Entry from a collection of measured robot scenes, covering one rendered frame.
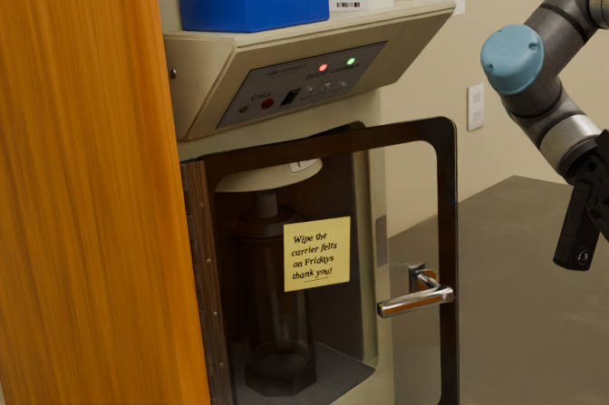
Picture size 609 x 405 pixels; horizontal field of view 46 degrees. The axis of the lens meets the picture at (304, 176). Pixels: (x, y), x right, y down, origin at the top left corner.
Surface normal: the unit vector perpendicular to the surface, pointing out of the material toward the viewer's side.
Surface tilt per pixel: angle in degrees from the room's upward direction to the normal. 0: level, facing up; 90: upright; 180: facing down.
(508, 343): 0
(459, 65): 90
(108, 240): 90
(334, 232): 90
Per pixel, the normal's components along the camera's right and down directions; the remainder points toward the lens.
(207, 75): -0.71, 0.26
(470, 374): -0.07, -0.95
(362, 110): 0.70, 0.16
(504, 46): -0.54, -0.43
